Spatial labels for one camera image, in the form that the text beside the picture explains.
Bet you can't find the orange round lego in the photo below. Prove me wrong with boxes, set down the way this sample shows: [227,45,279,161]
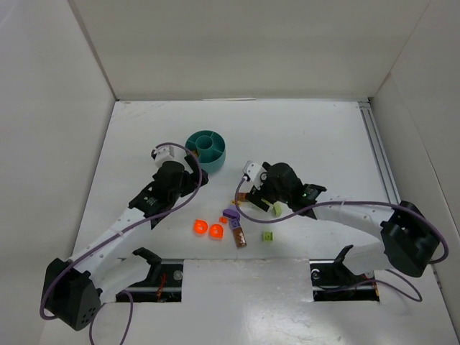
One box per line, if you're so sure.
[209,224,224,241]
[193,219,208,236]

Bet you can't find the brown printed lego tile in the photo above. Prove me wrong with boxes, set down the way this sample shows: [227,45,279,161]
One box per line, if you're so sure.
[232,228,247,249]

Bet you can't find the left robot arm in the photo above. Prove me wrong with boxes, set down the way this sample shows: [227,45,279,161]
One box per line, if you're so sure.
[40,154,208,331]

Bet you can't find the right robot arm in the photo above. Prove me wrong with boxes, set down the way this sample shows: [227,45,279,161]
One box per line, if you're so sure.
[243,161,443,277]

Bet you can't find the light green lego slope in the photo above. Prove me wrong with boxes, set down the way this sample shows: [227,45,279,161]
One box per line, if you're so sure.
[272,203,282,218]

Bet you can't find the brown lego plate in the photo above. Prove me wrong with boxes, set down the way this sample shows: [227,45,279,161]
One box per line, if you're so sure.
[236,193,247,203]

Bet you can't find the teal divided round container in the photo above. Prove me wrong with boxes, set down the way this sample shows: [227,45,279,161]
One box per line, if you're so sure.
[185,130,226,174]

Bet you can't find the green lego brick lower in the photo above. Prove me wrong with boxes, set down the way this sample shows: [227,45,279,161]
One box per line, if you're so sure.
[262,231,274,242]

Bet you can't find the purple arch lego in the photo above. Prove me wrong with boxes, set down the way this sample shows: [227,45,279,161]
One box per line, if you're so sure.
[222,208,240,220]

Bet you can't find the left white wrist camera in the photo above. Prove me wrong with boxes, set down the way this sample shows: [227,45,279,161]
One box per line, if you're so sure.
[151,145,175,168]

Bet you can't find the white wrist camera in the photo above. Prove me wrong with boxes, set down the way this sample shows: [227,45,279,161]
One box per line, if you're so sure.
[151,145,175,168]
[242,160,267,190]

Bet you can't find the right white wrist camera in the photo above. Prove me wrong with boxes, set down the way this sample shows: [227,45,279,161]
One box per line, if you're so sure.
[242,160,267,190]

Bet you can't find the aluminium rail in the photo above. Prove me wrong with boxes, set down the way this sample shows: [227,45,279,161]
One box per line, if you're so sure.
[358,101,401,204]

